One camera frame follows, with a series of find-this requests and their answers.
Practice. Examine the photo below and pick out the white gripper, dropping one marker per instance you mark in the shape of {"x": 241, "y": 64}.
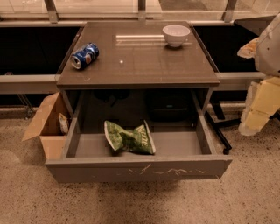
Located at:
{"x": 269, "y": 52}

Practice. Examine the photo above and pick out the green jalapeno chip bag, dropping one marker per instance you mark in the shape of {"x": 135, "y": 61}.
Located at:
{"x": 138, "y": 140}

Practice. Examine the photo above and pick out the black bag under counter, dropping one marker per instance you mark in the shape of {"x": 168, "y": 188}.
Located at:
{"x": 169, "y": 105}

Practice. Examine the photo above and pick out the grey cabinet with counter top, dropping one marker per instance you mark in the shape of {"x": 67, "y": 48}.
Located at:
{"x": 135, "y": 56}

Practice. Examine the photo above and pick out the white snack bag in box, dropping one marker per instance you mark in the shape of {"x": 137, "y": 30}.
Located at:
{"x": 63, "y": 123}

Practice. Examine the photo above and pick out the black tripod stand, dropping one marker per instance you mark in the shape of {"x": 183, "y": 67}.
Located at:
{"x": 224, "y": 118}

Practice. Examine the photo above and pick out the white ceramic bowl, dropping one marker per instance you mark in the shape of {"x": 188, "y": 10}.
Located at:
{"x": 175, "y": 35}

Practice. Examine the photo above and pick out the blue pepsi can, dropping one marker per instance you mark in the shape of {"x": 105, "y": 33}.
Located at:
{"x": 84, "y": 56}

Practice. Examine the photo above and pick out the metal window railing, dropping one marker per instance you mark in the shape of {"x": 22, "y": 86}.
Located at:
{"x": 55, "y": 11}

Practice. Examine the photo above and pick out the brown cardboard box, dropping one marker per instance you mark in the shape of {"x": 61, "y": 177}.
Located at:
{"x": 46, "y": 125}

